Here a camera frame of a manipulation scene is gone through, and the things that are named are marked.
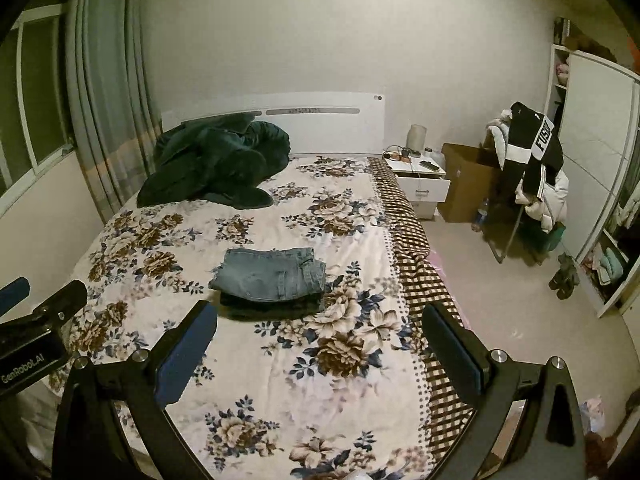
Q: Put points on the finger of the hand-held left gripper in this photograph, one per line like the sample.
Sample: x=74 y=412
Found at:
x=60 y=302
x=12 y=295

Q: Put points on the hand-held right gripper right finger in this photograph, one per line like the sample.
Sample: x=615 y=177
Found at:
x=457 y=355

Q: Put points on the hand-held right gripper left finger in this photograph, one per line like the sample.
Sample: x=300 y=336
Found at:
x=185 y=355

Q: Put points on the blue denim pants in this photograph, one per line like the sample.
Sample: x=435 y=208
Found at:
x=265 y=275

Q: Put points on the metal clothes stand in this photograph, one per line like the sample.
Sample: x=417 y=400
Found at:
x=505 y=240

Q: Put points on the brown checkered blanket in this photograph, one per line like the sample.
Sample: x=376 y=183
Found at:
x=407 y=240

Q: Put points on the pair of dark slippers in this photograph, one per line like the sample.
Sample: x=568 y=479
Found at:
x=564 y=277

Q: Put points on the plastic drink bottle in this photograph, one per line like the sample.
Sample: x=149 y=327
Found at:
x=480 y=216

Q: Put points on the pink and white cloth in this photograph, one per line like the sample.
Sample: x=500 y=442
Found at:
x=595 y=407

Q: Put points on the green bag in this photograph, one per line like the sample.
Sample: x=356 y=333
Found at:
x=554 y=239

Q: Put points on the bed with floral sheet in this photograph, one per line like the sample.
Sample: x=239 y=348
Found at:
x=300 y=230

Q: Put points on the brown cardboard box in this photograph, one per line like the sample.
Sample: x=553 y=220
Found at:
x=467 y=185

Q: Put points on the white nightstand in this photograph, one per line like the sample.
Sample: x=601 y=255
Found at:
x=425 y=187

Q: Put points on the folded light green clothes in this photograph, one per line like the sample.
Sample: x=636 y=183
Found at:
x=609 y=265

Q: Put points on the white framed window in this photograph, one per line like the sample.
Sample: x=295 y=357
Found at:
x=35 y=110

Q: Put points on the dark phone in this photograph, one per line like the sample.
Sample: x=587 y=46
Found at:
x=428 y=164

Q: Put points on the dark green quilt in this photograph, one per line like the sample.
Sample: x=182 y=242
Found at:
x=215 y=160

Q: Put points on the clear plastic jug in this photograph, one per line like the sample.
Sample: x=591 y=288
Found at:
x=436 y=157

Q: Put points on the striped grey curtain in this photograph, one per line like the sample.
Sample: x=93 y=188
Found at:
x=105 y=85

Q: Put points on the black and white jacket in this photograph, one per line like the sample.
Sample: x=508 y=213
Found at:
x=530 y=145

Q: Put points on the white wardrobe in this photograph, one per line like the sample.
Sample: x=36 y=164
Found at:
x=595 y=135

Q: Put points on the white bed headboard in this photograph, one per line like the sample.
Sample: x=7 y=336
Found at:
x=325 y=120

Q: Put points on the boxes atop wardrobe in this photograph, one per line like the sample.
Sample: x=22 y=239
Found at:
x=575 y=35

